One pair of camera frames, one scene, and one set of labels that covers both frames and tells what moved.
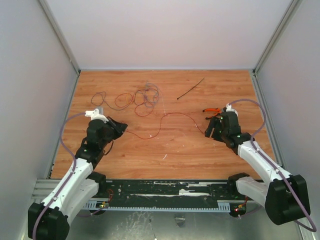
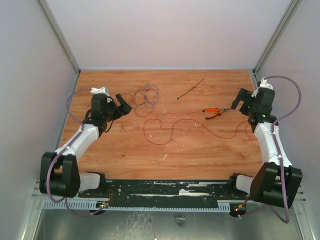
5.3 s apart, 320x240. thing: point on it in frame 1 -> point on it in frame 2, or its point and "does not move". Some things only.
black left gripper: (120, 127) -> (124, 106)
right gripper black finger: (210, 131) -> (241, 96)
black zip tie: (190, 89) does not move
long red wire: (161, 125) -> (198, 122)
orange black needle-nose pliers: (218, 110) does not move
